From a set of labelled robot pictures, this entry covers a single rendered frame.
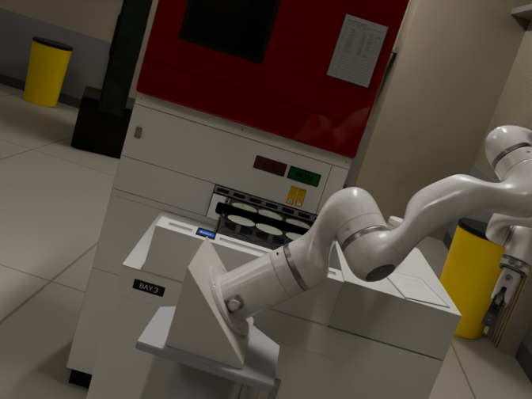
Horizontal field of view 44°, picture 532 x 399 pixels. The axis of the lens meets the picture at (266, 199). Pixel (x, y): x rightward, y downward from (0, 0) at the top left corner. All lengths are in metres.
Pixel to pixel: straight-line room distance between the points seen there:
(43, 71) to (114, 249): 5.79
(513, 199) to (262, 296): 0.60
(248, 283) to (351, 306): 0.45
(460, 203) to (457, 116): 5.90
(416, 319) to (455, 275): 2.82
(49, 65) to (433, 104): 4.36
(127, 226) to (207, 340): 1.10
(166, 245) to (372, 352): 0.66
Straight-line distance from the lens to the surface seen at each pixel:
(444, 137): 7.43
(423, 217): 1.53
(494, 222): 1.97
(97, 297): 2.68
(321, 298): 1.91
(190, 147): 2.45
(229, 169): 2.44
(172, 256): 1.89
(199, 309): 1.51
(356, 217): 1.53
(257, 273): 1.55
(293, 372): 2.00
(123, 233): 2.57
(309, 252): 1.53
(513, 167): 1.59
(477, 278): 4.72
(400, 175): 7.43
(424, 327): 1.98
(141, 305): 1.95
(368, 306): 1.93
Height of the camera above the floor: 1.53
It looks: 13 degrees down
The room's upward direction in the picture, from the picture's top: 18 degrees clockwise
